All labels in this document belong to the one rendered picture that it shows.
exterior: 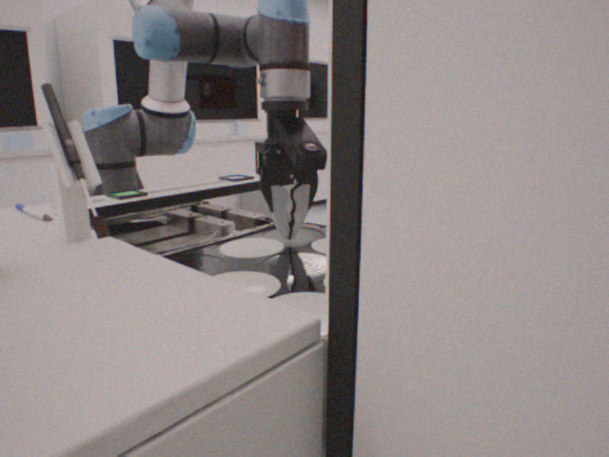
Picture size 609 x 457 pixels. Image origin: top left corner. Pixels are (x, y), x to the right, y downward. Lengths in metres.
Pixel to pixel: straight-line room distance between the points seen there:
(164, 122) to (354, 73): 0.89
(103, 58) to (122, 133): 2.84
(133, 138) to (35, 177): 2.40
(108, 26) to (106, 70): 0.35
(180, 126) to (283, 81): 0.54
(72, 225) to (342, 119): 0.36
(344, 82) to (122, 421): 0.21
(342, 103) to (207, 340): 0.17
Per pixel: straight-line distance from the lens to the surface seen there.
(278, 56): 0.65
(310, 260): 0.63
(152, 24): 0.68
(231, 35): 0.72
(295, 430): 0.33
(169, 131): 1.14
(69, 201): 0.54
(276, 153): 0.65
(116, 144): 1.11
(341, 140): 0.27
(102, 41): 3.95
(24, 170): 3.46
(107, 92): 3.91
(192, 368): 0.26
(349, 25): 0.27
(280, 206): 0.67
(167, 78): 1.11
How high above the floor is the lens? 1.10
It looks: 16 degrees down
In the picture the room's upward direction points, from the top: straight up
